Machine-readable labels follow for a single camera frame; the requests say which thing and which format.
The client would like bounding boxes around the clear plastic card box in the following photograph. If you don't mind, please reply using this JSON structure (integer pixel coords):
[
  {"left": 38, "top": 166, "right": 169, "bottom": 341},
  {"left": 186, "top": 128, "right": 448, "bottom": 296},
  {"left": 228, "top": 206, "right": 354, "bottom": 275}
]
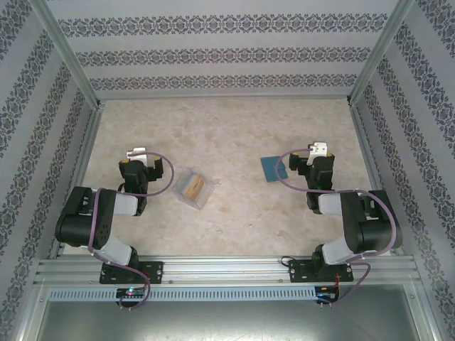
[{"left": 171, "top": 166, "right": 216, "bottom": 211}]

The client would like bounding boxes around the orange credit card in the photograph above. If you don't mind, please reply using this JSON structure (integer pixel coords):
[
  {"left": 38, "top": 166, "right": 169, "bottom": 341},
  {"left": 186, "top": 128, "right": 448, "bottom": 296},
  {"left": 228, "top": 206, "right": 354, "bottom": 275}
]
[{"left": 183, "top": 176, "right": 207, "bottom": 200}]

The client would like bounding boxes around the right small circuit board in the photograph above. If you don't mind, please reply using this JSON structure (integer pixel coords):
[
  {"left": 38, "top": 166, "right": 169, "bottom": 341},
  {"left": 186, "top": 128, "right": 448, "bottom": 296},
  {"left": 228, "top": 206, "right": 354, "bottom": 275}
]
[{"left": 316, "top": 286, "right": 341, "bottom": 299}]

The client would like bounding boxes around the grey metal sheet panel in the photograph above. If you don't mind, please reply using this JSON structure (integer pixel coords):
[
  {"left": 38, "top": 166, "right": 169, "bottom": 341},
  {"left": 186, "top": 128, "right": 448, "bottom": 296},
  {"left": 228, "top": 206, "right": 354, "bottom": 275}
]
[{"left": 21, "top": 300, "right": 437, "bottom": 341}]

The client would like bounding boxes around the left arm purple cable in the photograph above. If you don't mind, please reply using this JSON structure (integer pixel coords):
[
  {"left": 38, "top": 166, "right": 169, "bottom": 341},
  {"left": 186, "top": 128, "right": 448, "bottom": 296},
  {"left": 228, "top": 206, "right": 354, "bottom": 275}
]
[{"left": 87, "top": 151, "right": 176, "bottom": 312}]

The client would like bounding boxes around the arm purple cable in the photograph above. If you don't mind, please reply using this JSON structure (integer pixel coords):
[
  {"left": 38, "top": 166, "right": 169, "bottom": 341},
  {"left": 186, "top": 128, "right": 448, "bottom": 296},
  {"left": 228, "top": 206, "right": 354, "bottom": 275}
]
[
  {"left": 87, "top": 151, "right": 176, "bottom": 312},
  {"left": 277, "top": 148, "right": 398, "bottom": 306}
]

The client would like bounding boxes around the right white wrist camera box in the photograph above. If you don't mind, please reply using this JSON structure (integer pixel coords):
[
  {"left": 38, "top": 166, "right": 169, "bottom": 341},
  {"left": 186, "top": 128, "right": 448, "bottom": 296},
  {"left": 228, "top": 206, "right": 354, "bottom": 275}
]
[{"left": 307, "top": 141, "right": 328, "bottom": 165}]

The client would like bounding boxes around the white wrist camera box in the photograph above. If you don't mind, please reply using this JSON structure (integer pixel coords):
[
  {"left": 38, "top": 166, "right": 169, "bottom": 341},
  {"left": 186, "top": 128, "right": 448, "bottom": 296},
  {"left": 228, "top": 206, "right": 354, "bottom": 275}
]
[
  {"left": 307, "top": 141, "right": 328, "bottom": 165},
  {"left": 126, "top": 146, "right": 150, "bottom": 165}
]

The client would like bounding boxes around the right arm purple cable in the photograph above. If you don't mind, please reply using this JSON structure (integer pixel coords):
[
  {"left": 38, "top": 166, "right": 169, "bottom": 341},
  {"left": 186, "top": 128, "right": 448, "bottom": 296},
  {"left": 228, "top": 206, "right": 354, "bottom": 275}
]
[{"left": 277, "top": 148, "right": 398, "bottom": 306}]

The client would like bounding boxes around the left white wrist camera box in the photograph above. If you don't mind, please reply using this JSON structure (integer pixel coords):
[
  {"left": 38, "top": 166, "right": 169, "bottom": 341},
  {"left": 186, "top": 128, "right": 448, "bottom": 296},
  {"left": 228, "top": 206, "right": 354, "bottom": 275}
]
[{"left": 126, "top": 146, "right": 150, "bottom": 165}]

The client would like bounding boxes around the right aluminium side rail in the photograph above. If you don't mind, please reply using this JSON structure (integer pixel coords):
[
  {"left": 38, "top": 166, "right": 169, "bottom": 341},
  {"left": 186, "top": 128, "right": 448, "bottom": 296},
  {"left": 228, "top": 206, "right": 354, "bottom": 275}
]
[{"left": 350, "top": 102, "right": 405, "bottom": 256}]

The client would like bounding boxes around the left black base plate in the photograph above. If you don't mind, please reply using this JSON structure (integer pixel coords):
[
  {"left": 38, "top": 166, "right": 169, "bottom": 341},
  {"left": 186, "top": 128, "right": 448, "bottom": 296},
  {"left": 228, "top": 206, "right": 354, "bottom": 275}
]
[{"left": 99, "top": 261, "right": 164, "bottom": 285}]

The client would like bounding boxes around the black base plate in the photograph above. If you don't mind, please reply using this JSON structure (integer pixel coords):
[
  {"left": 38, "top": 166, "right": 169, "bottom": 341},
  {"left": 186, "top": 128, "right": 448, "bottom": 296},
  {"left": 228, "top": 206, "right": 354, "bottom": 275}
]
[
  {"left": 99, "top": 261, "right": 164, "bottom": 285},
  {"left": 288, "top": 259, "right": 355, "bottom": 283}
]

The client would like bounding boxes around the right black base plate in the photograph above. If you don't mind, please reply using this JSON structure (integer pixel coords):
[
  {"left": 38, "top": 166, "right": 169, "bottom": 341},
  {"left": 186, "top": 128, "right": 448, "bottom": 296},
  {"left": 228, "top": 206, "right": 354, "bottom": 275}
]
[{"left": 288, "top": 259, "right": 355, "bottom": 283}]

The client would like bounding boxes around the right aluminium frame post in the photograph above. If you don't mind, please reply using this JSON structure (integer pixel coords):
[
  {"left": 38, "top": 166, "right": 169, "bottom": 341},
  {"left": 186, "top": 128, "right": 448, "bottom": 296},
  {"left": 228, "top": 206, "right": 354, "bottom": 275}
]
[{"left": 346, "top": 0, "right": 417, "bottom": 106}]

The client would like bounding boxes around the aluminium frame post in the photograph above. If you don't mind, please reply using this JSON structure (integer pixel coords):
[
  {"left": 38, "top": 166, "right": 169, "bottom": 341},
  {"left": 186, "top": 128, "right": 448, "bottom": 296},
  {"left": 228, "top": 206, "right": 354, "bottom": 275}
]
[
  {"left": 30, "top": 0, "right": 104, "bottom": 107},
  {"left": 346, "top": 0, "right": 417, "bottom": 106}
]

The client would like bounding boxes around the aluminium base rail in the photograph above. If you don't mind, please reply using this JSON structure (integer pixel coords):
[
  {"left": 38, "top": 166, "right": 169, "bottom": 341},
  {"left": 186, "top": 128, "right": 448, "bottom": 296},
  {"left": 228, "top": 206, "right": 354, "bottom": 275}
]
[{"left": 33, "top": 256, "right": 422, "bottom": 285}]

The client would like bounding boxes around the left aluminium frame post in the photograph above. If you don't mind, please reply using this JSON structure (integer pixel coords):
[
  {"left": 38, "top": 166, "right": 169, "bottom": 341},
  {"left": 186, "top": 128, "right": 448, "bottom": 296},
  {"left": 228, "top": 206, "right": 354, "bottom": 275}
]
[{"left": 30, "top": 0, "right": 104, "bottom": 107}]

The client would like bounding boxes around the white slotted cable duct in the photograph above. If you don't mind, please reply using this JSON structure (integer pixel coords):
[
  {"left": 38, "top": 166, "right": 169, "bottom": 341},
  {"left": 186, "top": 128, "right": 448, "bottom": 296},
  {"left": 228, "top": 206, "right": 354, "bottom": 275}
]
[{"left": 48, "top": 286, "right": 317, "bottom": 301}]

